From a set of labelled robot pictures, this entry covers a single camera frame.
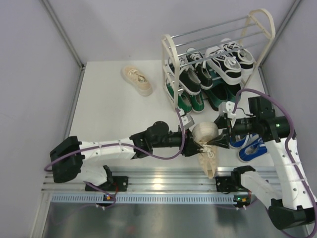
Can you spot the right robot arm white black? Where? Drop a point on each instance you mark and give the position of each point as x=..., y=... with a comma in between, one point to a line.
x=295, y=205

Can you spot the perforated cable duct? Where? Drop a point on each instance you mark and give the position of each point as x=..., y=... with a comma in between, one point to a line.
x=151, y=198

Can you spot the green canvas sneaker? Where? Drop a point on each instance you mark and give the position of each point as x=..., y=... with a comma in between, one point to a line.
x=183, y=98
x=197, y=103

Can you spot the cream shoe rack metal bars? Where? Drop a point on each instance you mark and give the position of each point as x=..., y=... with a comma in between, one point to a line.
x=257, y=22

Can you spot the black white sneaker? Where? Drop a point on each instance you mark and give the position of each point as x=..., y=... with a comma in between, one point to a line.
x=225, y=65
x=242, y=55

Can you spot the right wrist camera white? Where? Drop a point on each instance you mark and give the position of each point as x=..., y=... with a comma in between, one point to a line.
x=227, y=108

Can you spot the blue canvas sneaker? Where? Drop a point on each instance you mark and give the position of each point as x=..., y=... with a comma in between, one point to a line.
x=252, y=151
x=242, y=141

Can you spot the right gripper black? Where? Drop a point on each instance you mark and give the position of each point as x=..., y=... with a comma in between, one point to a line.
x=223, y=140

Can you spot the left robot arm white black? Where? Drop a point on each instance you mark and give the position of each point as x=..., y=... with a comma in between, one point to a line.
x=87, y=161

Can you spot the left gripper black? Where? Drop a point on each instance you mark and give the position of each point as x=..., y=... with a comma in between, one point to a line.
x=190, y=147

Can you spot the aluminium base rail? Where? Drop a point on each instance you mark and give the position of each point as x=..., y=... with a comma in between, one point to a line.
x=159, y=180

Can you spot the black canvas sneaker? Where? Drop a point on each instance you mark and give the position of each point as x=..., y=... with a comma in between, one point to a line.
x=200, y=68
x=188, y=78

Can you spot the beige sneaker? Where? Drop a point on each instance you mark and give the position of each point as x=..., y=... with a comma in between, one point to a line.
x=203, y=133
x=137, y=79

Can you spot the green loafer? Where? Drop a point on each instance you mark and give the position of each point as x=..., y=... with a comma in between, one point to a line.
x=218, y=93
x=233, y=90

